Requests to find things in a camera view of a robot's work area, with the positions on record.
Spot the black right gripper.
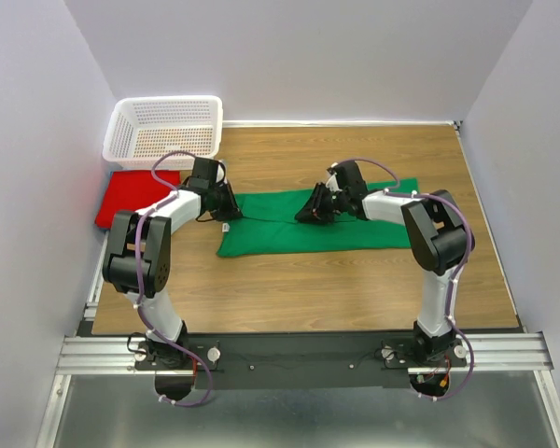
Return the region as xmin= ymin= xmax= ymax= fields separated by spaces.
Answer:
xmin=293 ymin=182 xmax=348 ymax=226

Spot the green t shirt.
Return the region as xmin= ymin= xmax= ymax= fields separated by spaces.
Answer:
xmin=217 ymin=189 xmax=411 ymax=258

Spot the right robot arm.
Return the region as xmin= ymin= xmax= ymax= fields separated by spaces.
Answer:
xmin=295 ymin=158 xmax=475 ymax=366

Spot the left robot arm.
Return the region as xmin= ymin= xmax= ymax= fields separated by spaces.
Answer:
xmin=102 ymin=150 xmax=243 ymax=369

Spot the folded red t shirt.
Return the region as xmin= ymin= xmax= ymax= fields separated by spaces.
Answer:
xmin=94 ymin=170 xmax=171 ymax=231

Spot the white plastic perforated basket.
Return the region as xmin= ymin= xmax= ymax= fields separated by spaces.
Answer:
xmin=102 ymin=95 xmax=223 ymax=171

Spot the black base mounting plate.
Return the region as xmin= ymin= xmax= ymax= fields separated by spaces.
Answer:
xmin=127 ymin=331 xmax=468 ymax=395

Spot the aluminium frame rail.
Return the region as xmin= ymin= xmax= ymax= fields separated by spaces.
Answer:
xmin=37 ymin=224 xmax=560 ymax=447

